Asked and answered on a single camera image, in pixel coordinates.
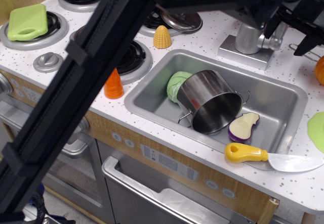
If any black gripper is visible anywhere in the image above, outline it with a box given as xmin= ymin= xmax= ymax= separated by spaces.
xmin=264 ymin=0 xmax=323 ymax=56

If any silver faucet lever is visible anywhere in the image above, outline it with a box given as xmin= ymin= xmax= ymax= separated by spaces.
xmin=256 ymin=22 xmax=288 ymax=51

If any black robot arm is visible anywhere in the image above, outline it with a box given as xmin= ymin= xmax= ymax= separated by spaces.
xmin=1 ymin=0 xmax=323 ymax=223

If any silver toy faucet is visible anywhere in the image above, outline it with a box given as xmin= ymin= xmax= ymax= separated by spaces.
xmin=218 ymin=23 xmax=275 ymax=70

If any orange toy pumpkin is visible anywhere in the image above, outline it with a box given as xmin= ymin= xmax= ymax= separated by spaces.
xmin=314 ymin=56 xmax=324 ymax=85

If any light green toy plate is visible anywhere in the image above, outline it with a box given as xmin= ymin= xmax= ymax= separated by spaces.
xmin=307 ymin=112 xmax=324 ymax=152

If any grey toy sink basin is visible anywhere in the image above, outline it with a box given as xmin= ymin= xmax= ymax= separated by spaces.
xmin=125 ymin=50 xmax=308 ymax=166

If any steel pot lid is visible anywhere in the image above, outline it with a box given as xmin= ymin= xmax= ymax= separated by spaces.
xmin=160 ymin=11 xmax=203 ymax=33

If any large steel pot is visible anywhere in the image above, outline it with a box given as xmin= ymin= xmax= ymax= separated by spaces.
xmin=177 ymin=70 xmax=251 ymax=135

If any purple toy eggplant half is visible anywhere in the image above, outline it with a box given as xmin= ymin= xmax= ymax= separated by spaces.
xmin=228 ymin=112 xmax=260 ymax=143

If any green toy cabbage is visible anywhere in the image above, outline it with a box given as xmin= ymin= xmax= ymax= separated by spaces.
xmin=167 ymin=71 xmax=192 ymax=103

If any yellow toy corn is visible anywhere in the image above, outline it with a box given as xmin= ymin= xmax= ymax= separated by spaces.
xmin=153 ymin=25 xmax=172 ymax=49

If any black back right burner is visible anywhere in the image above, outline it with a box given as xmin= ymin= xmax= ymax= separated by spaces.
xmin=144 ymin=8 xmax=171 ymax=29

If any black burner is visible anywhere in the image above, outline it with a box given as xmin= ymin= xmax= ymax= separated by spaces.
xmin=37 ymin=12 xmax=61 ymax=38
xmin=144 ymin=8 xmax=171 ymax=29
xmin=116 ymin=41 xmax=146 ymax=75

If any black front burner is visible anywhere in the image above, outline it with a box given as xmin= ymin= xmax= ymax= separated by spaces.
xmin=116 ymin=41 xmax=146 ymax=75

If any orange toy carrot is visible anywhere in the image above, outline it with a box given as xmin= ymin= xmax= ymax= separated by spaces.
xmin=104 ymin=68 xmax=124 ymax=99

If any grey oven dial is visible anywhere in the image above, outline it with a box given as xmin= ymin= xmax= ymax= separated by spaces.
xmin=73 ymin=117 xmax=90 ymax=133

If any black left burner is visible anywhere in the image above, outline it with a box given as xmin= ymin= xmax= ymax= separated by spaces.
xmin=37 ymin=12 xmax=61 ymax=38

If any grey stove knob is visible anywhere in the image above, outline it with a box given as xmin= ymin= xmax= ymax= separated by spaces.
xmin=33 ymin=52 xmax=63 ymax=73

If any silver oven door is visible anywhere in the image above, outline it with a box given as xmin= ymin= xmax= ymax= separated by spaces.
xmin=0 ymin=92 xmax=114 ymax=224

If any green toy cutting board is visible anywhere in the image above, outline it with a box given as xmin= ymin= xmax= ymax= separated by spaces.
xmin=7 ymin=4 xmax=49 ymax=41

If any metal wire utensil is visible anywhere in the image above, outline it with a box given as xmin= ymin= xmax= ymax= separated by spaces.
xmin=289 ymin=43 xmax=321 ymax=62

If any yellow handled toy knife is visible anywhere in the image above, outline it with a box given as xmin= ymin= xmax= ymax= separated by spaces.
xmin=224 ymin=143 xmax=323 ymax=172

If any silver dishwasher door handle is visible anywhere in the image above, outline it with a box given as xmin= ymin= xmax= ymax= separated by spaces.
xmin=101 ymin=156 xmax=233 ymax=224

